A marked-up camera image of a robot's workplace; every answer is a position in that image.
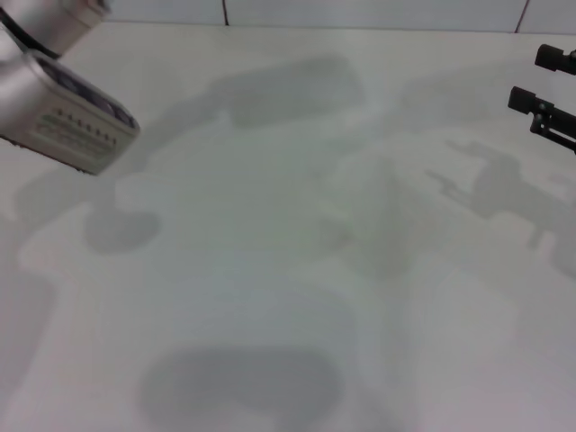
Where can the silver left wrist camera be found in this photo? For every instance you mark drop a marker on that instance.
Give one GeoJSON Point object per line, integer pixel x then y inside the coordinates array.
{"type": "Point", "coordinates": [45, 117]}

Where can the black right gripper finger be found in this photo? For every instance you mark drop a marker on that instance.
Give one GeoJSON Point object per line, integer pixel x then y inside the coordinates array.
{"type": "Point", "coordinates": [546, 119]}
{"type": "Point", "coordinates": [555, 57]}

